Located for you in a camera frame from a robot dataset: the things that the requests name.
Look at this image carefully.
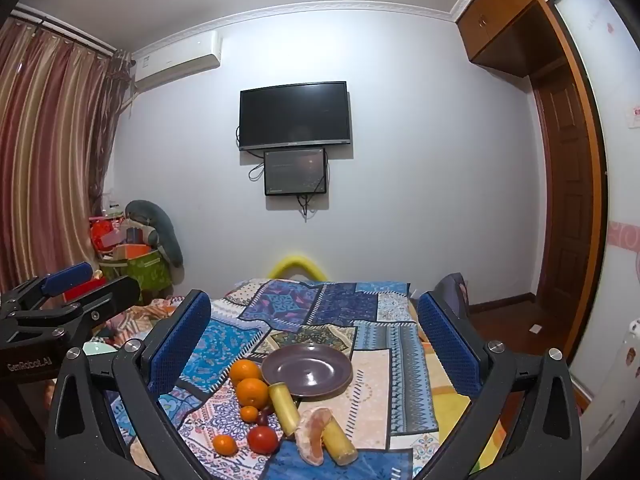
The dark chair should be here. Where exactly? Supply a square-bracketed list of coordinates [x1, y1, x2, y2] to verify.
[432, 272, 473, 321]

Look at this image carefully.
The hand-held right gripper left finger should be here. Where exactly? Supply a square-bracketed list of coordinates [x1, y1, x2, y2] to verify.
[45, 289, 212, 480]

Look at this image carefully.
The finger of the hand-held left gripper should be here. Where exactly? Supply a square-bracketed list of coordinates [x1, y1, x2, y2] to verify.
[10, 275, 142, 339]
[0, 261, 96, 317]

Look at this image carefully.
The small black wall monitor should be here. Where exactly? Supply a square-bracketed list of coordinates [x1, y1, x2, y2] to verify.
[263, 147, 329, 197]

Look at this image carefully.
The orange box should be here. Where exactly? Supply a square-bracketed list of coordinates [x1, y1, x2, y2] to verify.
[112, 242, 152, 261]

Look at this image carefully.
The blue patchwork blanket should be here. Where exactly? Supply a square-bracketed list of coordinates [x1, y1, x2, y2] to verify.
[100, 277, 443, 480]

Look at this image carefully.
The large orange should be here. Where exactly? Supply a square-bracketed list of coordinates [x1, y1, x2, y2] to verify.
[229, 359, 263, 385]
[236, 377, 271, 409]

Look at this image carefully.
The grey plush toy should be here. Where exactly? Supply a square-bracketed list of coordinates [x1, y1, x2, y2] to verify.
[124, 200, 185, 268]

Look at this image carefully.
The wooden door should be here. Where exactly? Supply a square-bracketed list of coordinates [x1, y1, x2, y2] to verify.
[530, 65, 597, 311]

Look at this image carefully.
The white floor appliance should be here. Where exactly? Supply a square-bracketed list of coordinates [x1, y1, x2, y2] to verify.
[565, 317, 640, 461]

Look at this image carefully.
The black wall television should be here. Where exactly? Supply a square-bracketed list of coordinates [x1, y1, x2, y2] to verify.
[239, 81, 352, 152]

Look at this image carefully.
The yellow-green sugarcane piece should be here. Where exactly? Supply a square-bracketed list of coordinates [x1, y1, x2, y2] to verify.
[268, 382, 301, 436]
[320, 417, 359, 466]

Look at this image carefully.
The curtain rail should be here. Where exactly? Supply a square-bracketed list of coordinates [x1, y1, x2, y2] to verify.
[12, 5, 123, 57]

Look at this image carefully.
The striped red curtain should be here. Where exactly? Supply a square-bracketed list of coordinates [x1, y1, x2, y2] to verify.
[0, 15, 133, 296]

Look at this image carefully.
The yellow foam tube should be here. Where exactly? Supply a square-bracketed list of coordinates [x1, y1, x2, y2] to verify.
[267, 255, 331, 281]

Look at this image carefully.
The red box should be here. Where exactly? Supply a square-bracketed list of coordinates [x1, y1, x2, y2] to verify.
[89, 215, 126, 261]

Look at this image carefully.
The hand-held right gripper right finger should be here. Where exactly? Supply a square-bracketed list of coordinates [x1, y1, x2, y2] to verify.
[415, 292, 582, 480]

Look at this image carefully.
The white air conditioner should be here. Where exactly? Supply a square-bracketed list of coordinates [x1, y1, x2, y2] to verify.
[131, 30, 222, 92]

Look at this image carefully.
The pale ginger root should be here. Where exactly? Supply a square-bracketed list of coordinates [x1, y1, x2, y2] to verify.
[295, 407, 333, 467]

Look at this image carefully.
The wooden overhead cabinet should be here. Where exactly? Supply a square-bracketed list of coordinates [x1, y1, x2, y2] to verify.
[456, 0, 581, 78]

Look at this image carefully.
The dark purple plate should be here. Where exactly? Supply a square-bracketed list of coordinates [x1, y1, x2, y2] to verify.
[261, 343, 353, 401]

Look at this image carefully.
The red tomato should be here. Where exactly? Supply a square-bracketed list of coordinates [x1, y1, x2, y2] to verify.
[248, 425, 279, 454]

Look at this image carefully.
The yellow floral quilt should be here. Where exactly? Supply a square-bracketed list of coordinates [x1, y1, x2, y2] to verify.
[97, 296, 506, 480]

